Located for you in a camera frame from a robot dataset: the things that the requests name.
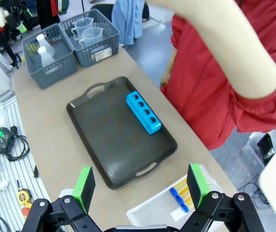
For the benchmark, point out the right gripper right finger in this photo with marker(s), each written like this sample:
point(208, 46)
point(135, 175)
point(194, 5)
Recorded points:
point(197, 188)

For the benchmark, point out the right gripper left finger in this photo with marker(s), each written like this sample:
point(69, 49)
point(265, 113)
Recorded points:
point(83, 191)

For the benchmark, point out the amber tube with blue cap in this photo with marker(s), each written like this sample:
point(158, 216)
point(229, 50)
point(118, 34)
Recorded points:
point(184, 207)
point(174, 191)
point(179, 199)

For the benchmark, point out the white plastic conical flask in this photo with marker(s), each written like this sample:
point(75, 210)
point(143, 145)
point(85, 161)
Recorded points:
point(45, 58)
point(42, 42)

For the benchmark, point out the clear plastic measuring beaker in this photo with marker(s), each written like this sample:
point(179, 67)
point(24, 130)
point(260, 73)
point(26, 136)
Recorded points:
point(91, 36)
point(82, 25)

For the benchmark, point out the person's left forearm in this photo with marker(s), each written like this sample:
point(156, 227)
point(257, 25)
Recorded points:
point(213, 36)

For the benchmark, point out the white plastic basket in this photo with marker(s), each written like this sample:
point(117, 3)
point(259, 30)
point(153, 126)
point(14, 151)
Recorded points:
point(152, 212)

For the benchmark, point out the yellow tape measure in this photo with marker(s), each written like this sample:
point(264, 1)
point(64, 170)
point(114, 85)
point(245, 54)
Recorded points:
point(23, 195)

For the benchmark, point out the dark brown serving tray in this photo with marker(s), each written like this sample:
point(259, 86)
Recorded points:
point(113, 135)

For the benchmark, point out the clear storage box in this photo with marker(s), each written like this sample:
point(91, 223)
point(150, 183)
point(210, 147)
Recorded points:
point(259, 147)

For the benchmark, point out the person in red jacket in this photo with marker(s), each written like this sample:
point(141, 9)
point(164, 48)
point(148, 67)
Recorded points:
point(201, 96)

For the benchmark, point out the blue test tube rack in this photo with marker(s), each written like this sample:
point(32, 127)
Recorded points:
point(142, 113)

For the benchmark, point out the grey basket without label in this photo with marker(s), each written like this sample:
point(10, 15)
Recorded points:
point(53, 72)

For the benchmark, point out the grey basket with label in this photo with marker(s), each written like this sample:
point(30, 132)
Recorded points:
point(96, 52)

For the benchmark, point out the light blue hanging garment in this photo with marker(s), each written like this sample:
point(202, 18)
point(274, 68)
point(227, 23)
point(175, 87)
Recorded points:
point(128, 19)

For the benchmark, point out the slatted aluminium base plate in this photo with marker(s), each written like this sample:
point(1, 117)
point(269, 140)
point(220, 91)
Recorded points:
point(4, 170)

